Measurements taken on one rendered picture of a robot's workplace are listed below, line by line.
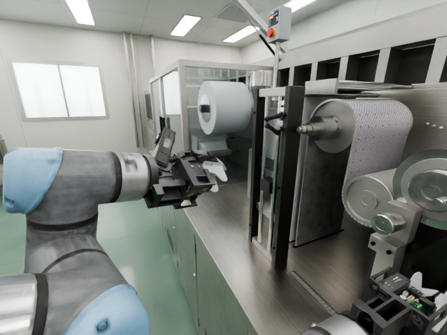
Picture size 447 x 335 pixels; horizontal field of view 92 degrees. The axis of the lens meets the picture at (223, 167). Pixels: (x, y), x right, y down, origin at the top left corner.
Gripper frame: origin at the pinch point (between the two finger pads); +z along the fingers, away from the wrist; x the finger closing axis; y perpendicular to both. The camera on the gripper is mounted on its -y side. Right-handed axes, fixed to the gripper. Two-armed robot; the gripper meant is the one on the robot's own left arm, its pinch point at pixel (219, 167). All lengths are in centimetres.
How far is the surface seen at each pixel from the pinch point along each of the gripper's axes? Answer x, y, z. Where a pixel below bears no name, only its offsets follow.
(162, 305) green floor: -142, 7, 48
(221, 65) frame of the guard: 4, -69, 45
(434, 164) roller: 27.8, 23.4, 18.2
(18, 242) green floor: -257, -120, -17
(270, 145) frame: 4.5, -5.3, 23.0
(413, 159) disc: 26.3, 20.9, 19.5
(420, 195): 22.7, 26.5, 17.9
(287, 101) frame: 18.6, -5.6, 13.5
